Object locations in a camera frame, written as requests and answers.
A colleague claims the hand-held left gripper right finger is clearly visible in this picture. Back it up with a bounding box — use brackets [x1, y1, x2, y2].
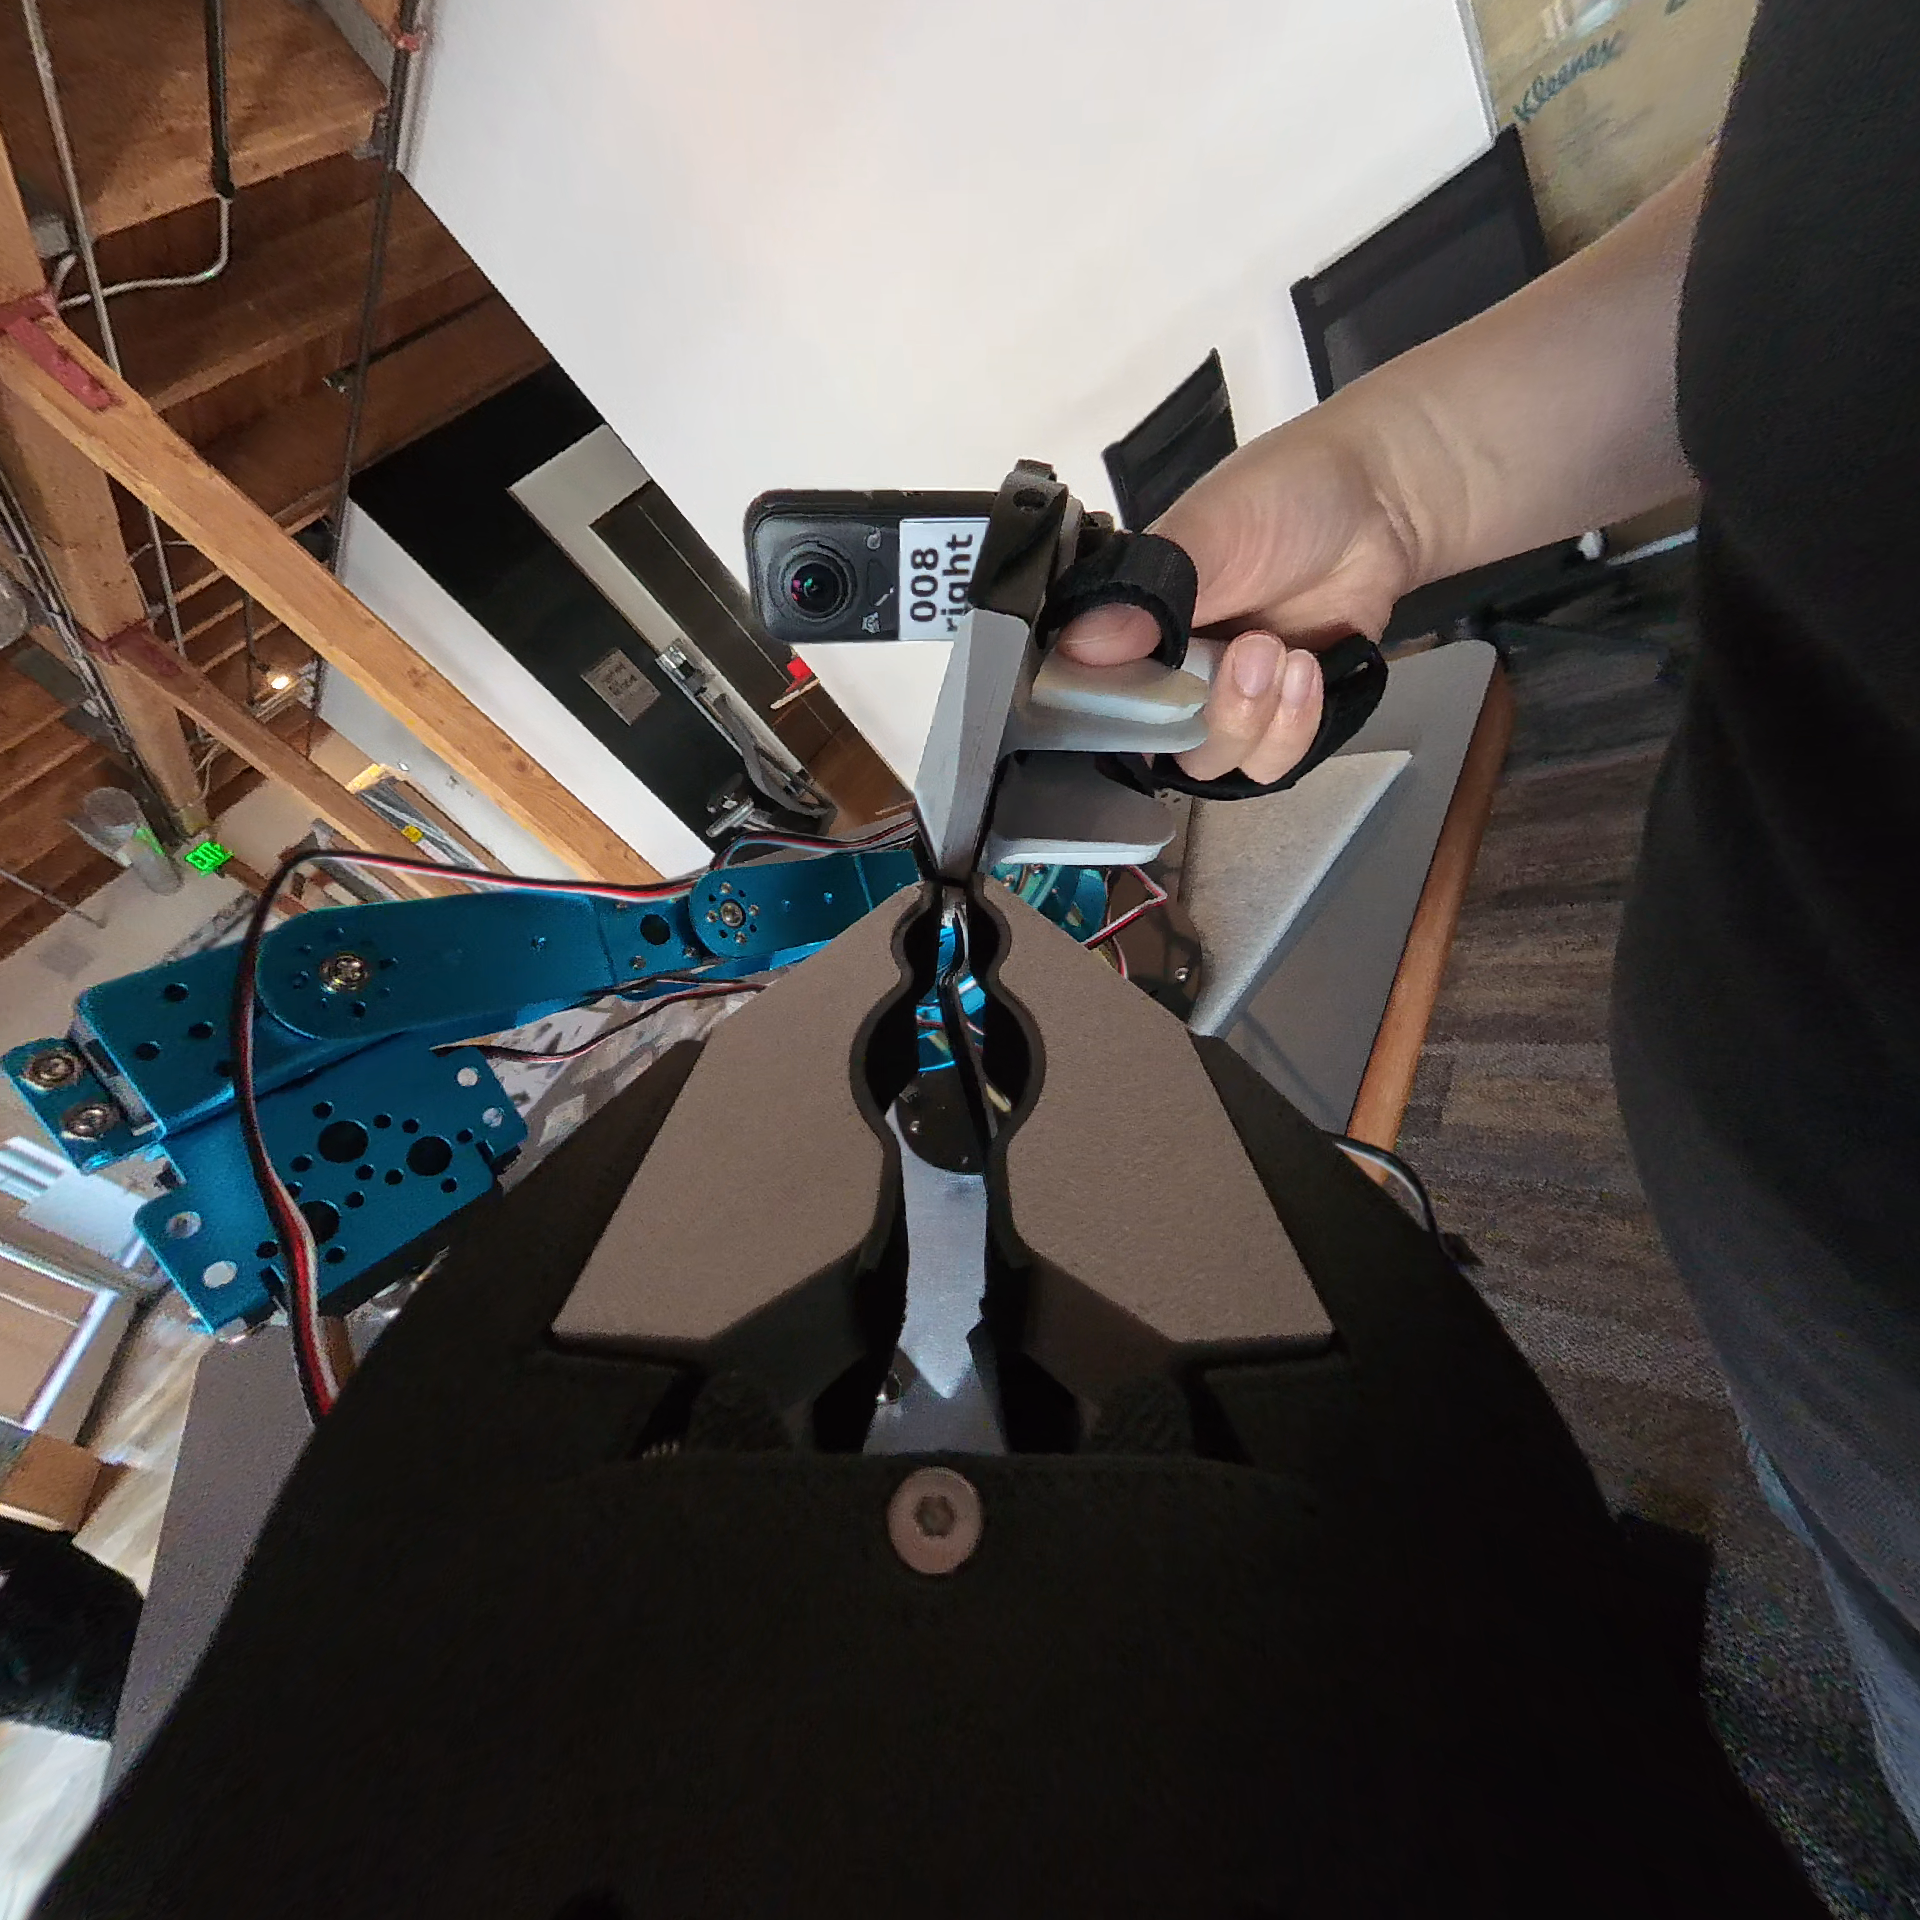
[961, 877, 1337, 1361]

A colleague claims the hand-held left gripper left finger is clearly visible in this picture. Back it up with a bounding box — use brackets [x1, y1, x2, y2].
[551, 882, 939, 1354]

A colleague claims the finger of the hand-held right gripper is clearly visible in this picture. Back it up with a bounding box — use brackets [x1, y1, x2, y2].
[984, 751, 1183, 874]
[913, 600, 1040, 880]

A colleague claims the blue toy robot arm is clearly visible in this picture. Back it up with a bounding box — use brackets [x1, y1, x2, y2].
[0, 840, 1203, 1419]

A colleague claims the person's right forearm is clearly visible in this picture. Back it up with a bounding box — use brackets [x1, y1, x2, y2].
[1351, 152, 1720, 618]

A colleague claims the person's right hand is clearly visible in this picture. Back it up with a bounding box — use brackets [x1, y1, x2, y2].
[1049, 399, 1442, 789]

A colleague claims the black office chair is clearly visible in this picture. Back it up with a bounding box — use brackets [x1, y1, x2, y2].
[1290, 128, 1550, 405]
[1102, 351, 1242, 530]

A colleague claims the white foam sheet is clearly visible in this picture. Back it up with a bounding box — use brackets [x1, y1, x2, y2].
[902, 747, 1419, 1403]

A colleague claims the person's dark shirt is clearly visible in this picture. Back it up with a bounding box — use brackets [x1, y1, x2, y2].
[1611, 0, 1920, 1741]

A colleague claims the large cardboard box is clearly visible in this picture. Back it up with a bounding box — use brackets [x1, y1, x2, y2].
[1476, 0, 1759, 265]

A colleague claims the thick wooden support post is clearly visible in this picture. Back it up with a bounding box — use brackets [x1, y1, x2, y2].
[0, 323, 670, 887]

